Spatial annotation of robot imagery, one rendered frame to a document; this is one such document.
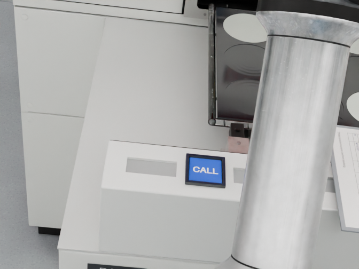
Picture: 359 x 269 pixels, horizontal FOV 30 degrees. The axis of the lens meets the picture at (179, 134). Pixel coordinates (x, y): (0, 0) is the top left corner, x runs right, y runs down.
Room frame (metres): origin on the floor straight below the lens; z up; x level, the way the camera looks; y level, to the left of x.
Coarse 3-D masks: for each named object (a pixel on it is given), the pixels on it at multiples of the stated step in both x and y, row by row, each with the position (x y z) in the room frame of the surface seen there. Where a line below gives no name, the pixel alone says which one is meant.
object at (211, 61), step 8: (208, 8) 1.19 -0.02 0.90; (208, 16) 1.16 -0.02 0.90; (208, 24) 1.13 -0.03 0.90; (208, 32) 1.10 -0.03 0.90; (208, 40) 1.07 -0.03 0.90; (208, 48) 1.04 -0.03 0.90; (208, 56) 1.02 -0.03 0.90; (208, 64) 0.99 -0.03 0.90; (208, 72) 0.97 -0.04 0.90; (208, 80) 0.95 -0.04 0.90; (208, 88) 0.92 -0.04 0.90; (208, 96) 0.90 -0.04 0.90; (208, 104) 0.88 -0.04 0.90; (208, 112) 0.86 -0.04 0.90
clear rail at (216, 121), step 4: (208, 120) 0.84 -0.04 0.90; (216, 120) 0.84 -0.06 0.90; (220, 120) 0.84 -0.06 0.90; (224, 120) 0.84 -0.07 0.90; (228, 120) 0.84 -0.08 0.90; (232, 120) 0.84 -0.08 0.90; (236, 120) 0.85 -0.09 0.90; (212, 124) 0.83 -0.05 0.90; (216, 124) 0.83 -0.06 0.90; (220, 124) 0.83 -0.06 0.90; (224, 124) 0.84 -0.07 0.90; (228, 124) 0.84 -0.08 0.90; (244, 124) 0.84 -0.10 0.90; (248, 124) 0.84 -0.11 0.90; (252, 124) 0.84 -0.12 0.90; (244, 128) 0.84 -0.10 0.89; (248, 128) 0.84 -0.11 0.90
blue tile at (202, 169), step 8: (192, 160) 0.67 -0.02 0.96; (200, 160) 0.68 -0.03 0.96; (208, 160) 0.68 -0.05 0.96; (216, 160) 0.68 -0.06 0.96; (192, 168) 0.66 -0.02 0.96; (200, 168) 0.66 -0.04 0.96; (208, 168) 0.66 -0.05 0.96; (216, 168) 0.66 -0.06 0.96; (192, 176) 0.64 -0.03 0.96; (200, 176) 0.64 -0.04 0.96; (208, 176) 0.65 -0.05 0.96; (216, 176) 0.65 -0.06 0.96
